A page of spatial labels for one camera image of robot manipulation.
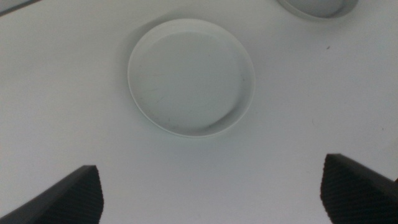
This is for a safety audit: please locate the grey shallow bowl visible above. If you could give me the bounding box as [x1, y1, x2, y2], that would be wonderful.
[276, 0, 360, 22]

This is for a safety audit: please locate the white shallow bowl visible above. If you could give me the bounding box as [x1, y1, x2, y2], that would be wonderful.
[127, 17, 256, 139]

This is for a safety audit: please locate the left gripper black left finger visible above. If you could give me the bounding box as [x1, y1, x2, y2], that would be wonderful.
[0, 164, 104, 224]

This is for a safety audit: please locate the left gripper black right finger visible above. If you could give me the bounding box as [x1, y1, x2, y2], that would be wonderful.
[320, 153, 398, 224]

